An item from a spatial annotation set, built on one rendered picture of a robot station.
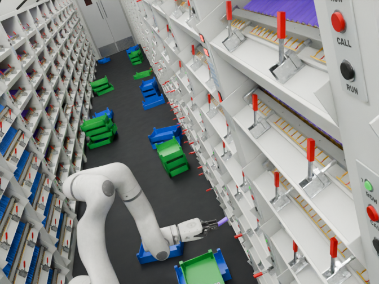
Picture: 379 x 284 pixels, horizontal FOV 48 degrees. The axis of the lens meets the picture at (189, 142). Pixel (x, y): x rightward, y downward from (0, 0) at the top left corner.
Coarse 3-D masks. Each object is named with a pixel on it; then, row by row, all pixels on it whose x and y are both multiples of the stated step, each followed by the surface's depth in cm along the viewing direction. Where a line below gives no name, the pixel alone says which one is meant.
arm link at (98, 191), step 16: (80, 176) 153; (96, 176) 148; (80, 192) 149; (96, 192) 145; (112, 192) 148; (96, 208) 146; (80, 224) 150; (96, 224) 150; (80, 240) 150; (96, 240) 150; (80, 256) 151; (96, 256) 149; (96, 272) 147; (112, 272) 152
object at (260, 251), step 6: (234, 210) 200; (240, 210) 201; (240, 216) 202; (240, 222) 199; (246, 222) 196; (246, 228) 193; (252, 240) 185; (258, 246) 179; (258, 252) 176; (264, 252) 174; (264, 258) 172; (264, 264) 170; (270, 264) 167; (270, 276) 163; (276, 276) 161; (276, 282) 159
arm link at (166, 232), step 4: (160, 228) 183; (164, 228) 182; (168, 228) 182; (164, 232) 180; (168, 232) 180; (164, 236) 179; (168, 236) 179; (172, 236) 180; (168, 240) 179; (172, 240) 180; (144, 244) 178; (172, 244) 181; (144, 248) 179
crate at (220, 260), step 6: (216, 252) 260; (216, 258) 261; (222, 258) 260; (222, 264) 256; (180, 270) 260; (222, 270) 252; (228, 270) 242; (180, 276) 259; (222, 276) 242; (228, 276) 243; (180, 282) 254
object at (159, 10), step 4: (148, 0) 226; (152, 0) 226; (156, 0) 211; (160, 0) 211; (152, 4) 226; (156, 4) 211; (160, 4) 170; (156, 8) 203; (160, 8) 194; (160, 12) 198; (164, 12) 171; (164, 16) 193
